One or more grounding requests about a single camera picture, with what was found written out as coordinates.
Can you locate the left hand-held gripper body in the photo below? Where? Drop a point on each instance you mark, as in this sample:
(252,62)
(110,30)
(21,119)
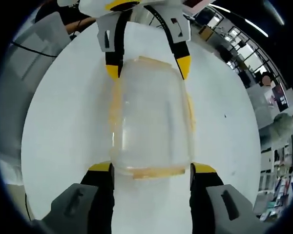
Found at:
(127,5)

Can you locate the clear container with yellow clips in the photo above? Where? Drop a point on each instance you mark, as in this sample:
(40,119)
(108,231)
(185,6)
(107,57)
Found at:
(158,173)

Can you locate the wall monitor screen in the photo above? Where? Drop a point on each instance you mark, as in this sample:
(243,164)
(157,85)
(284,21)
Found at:
(280,96)

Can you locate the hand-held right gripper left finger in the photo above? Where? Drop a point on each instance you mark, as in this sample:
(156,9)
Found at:
(88,207)

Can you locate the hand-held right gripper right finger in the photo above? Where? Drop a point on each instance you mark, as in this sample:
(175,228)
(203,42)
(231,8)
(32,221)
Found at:
(210,207)

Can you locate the grey mesh office chair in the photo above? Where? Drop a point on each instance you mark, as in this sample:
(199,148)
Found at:
(41,36)

